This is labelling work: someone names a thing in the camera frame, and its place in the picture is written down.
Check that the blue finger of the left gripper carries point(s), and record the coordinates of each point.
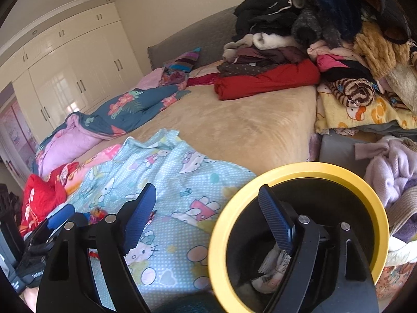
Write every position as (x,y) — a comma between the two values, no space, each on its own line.
(60,217)

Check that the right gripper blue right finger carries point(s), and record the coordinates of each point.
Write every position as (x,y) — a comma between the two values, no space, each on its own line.
(280,223)

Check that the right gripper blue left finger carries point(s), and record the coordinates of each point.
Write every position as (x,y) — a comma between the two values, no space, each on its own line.
(134,215)

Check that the white red-printed plastic bag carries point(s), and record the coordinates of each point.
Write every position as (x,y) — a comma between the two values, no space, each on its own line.
(272,271)

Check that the purple snack wrapper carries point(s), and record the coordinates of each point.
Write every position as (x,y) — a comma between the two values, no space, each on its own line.
(96,215)

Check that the yellow rimmed black trash bin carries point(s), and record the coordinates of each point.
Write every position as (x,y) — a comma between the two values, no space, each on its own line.
(340,243)

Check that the red floral quilt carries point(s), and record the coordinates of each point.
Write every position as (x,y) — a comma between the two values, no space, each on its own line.
(42,195)

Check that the pink cartoon blanket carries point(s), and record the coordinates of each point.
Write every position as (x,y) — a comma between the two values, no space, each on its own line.
(76,177)

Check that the light blue Hello Kitty blanket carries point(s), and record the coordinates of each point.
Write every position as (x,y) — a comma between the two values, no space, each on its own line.
(171,256)

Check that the Hello Kitty sliding door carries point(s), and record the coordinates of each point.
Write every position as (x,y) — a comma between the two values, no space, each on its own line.
(20,144)

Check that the blue and pink floral quilt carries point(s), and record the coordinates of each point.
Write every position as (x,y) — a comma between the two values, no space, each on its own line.
(120,115)

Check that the patterned laundry basket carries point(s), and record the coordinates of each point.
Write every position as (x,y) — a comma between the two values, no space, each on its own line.
(401,259)

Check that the lilac knit sweater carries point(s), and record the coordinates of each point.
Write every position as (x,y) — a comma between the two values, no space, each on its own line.
(391,166)

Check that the striped colourful pillow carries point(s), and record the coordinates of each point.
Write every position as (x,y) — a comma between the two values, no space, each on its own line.
(177,71)

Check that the white built-in wardrobe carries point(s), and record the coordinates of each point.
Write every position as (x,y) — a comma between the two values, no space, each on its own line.
(76,65)

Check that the red folded garment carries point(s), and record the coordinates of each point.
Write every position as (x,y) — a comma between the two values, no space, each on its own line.
(286,76)

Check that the grey quilted headboard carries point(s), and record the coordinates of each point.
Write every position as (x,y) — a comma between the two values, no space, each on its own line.
(209,34)

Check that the pile of mixed clothes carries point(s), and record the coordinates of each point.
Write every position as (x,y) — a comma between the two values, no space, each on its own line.
(356,44)

